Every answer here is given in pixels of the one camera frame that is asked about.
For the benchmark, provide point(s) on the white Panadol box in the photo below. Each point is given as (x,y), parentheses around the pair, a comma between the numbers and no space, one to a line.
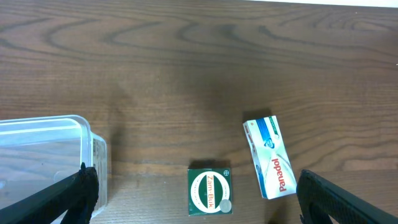
(271,162)

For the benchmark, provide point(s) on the clear plastic container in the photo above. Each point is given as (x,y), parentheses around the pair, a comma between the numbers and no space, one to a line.
(39,152)

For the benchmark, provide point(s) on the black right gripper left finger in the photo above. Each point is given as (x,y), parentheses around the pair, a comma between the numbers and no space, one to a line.
(74,198)

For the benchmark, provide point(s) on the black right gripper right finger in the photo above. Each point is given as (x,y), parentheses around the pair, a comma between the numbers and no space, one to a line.
(321,201)

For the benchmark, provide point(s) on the green Zam-Buk ointment box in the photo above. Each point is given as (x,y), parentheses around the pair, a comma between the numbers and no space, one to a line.
(209,192)

